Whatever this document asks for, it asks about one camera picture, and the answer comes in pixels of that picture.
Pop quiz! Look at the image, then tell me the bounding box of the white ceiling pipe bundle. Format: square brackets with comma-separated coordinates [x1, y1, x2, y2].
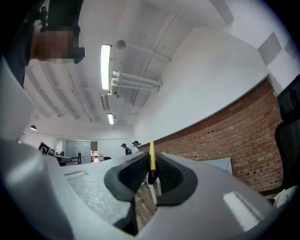
[109, 69, 163, 95]

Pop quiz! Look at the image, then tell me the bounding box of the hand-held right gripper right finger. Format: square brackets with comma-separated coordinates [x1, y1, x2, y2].
[140, 151, 277, 238]

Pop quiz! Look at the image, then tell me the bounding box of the person's head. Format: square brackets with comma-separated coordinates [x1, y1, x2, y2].
[30, 0, 82, 64]

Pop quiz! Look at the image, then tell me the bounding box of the white table leg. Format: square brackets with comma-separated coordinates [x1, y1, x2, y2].
[147, 177, 163, 206]

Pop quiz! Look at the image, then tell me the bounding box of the person's black shirt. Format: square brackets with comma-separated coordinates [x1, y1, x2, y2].
[3, 21, 36, 89]

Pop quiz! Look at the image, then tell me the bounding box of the black office chair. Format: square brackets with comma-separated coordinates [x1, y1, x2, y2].
[267, 74, 300, 206]

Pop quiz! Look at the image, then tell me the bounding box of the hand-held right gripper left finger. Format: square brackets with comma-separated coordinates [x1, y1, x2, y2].
[58, 151, 151, 235]

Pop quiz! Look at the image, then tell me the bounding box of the yellow pen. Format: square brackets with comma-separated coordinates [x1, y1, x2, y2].
[147, 140, 158, 185]

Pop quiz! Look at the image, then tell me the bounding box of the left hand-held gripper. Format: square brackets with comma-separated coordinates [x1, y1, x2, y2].
[38, 141, 57, 157]

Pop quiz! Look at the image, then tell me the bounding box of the white ceiling fixture box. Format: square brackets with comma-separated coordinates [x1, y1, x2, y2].
[100, 90, 118, 111]

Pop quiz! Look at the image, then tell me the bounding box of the black head-worn camera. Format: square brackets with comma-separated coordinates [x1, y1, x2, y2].
[72, 46, 86, 65]

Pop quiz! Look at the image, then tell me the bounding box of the white glove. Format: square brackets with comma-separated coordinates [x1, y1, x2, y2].
[273, 185, 300, 208]

